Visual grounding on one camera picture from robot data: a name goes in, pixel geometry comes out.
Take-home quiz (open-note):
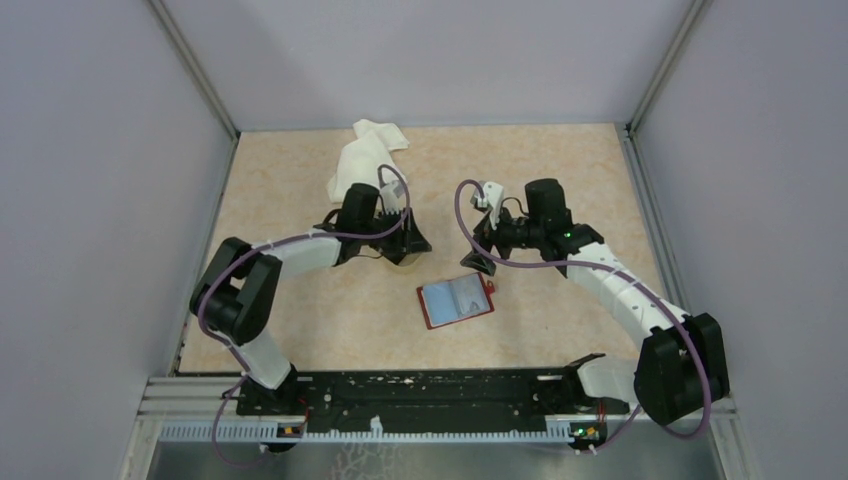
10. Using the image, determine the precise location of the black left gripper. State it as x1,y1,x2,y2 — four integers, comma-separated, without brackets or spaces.
360,207,432,255

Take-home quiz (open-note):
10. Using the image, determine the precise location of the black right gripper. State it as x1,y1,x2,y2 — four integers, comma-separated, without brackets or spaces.
461,199,545,275

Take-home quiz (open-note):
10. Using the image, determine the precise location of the red card holder wallet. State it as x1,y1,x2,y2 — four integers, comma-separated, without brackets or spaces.
416,273,496,330

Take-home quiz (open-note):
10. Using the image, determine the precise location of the beige oval tray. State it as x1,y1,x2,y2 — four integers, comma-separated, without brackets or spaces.
388,254,422,275

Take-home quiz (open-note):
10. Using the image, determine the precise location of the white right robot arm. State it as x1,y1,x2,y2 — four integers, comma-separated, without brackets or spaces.
457,178,730,430

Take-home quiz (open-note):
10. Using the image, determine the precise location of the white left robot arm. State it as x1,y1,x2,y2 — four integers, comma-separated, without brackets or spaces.
189,182,432,414

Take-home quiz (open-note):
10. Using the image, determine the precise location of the white crumpled cloth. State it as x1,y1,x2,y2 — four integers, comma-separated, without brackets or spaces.
326,119,410,203

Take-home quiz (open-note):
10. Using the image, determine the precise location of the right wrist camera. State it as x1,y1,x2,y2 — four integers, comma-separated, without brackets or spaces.
471,181,505,230

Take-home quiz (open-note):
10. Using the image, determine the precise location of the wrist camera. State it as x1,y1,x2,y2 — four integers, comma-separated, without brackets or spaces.
471,181,505,230
380,180,405,215

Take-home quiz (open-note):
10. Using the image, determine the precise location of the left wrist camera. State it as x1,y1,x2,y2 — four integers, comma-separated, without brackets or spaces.
380,180,405,215

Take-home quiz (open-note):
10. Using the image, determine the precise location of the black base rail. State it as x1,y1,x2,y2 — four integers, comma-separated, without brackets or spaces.
236,367,630,434

